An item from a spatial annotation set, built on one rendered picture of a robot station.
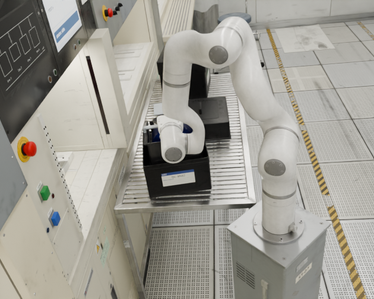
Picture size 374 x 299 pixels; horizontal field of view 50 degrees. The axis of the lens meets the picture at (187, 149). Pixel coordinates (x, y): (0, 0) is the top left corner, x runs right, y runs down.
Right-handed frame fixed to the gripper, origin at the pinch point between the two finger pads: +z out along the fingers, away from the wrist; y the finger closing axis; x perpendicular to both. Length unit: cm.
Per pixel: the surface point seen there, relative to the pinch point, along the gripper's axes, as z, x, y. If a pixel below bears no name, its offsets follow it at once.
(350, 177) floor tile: 67, -109, 119
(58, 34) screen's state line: -16, 43, -31
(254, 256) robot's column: -47, -40, 24
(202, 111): 38.1, -22.8, 16.9
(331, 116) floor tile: 151, -109, 138
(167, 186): -13.6, -28.0, -5.5
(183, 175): -13.8, -23.5, 2.2
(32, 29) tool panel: -32, 49, -33
